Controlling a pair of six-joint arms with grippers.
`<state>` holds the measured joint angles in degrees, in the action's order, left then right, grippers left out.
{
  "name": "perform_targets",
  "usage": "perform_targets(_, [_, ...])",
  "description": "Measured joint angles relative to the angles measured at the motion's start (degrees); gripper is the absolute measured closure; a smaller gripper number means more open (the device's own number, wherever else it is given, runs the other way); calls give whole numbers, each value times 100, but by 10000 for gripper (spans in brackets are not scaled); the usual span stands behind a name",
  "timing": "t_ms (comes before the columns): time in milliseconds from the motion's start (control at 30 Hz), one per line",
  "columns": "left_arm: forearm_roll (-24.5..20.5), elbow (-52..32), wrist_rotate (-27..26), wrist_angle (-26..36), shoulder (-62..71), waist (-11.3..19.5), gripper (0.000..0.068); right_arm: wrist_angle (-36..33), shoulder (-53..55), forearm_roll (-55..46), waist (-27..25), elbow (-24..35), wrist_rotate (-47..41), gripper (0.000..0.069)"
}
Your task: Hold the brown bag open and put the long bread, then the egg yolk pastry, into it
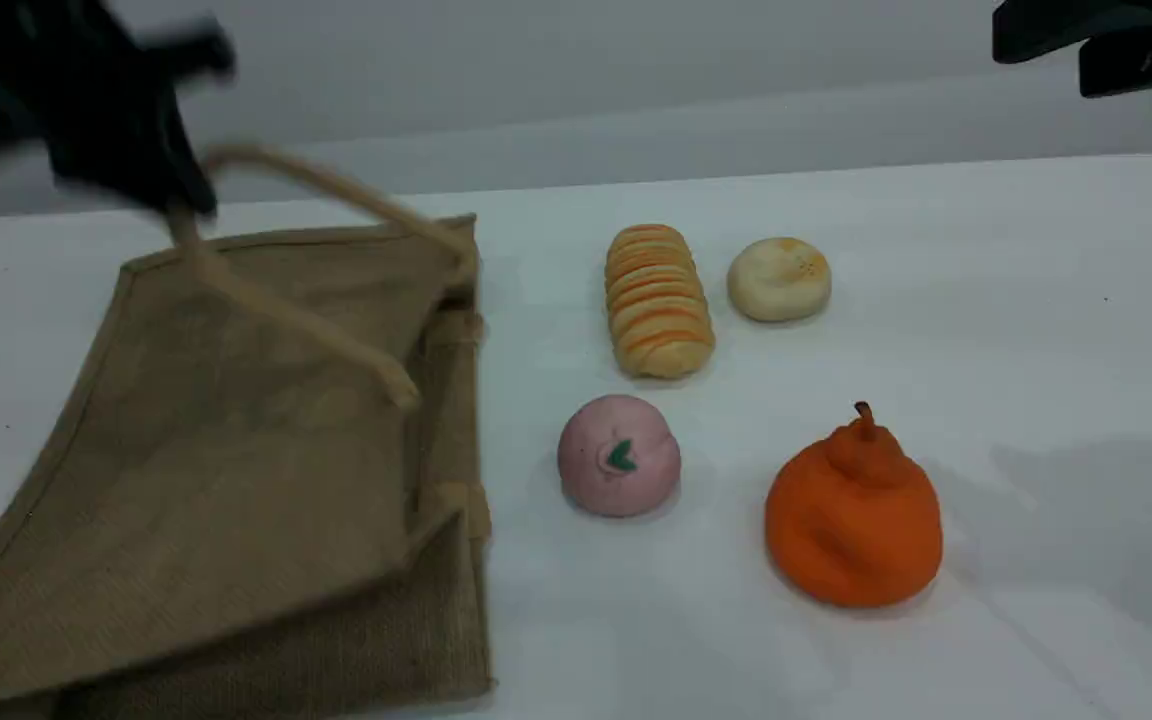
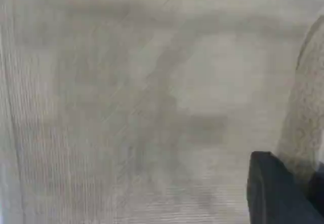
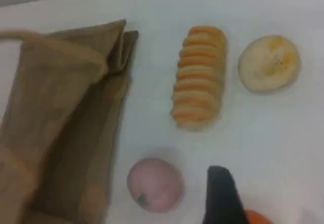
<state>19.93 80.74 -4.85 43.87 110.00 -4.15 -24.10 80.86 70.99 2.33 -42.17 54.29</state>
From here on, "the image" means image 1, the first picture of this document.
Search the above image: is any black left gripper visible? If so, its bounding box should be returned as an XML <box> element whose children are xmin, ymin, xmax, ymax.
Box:
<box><xmin>0</xmin><ymin>0</ymin><xmax>237</xmax><ymax>217</ymax></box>

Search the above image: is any brown jute tote bag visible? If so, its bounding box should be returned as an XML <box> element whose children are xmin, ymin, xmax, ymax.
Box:
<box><xmin>0</xmin><ymin>143</ymin><xmax>495</xmax><ymax>720</ymax></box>

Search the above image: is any round egg yolk pastry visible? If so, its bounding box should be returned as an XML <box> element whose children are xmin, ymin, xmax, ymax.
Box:
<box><xmin>726</xmin><ymin>237</ymin><xmax>833</xmax><ymax>325</ymax></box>

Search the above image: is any long striped bread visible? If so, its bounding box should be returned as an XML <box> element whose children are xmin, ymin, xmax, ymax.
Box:
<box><xmin>604</xmin><ymin>224</ymin><xmax>718</xmax><ymax>382</ymax></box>

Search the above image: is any orange pear-shaped fruit toy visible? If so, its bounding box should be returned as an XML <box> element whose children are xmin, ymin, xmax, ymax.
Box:
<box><xmin>763</xmin><ymin>401</ymin><xmax>945</xmax><ymax>610</ymax></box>

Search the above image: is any pink peach bun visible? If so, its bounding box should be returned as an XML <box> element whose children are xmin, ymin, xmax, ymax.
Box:
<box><xmin>557</xmin><ymin>394</ymin><xmax>683</xmax><ymax>520</ymax></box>

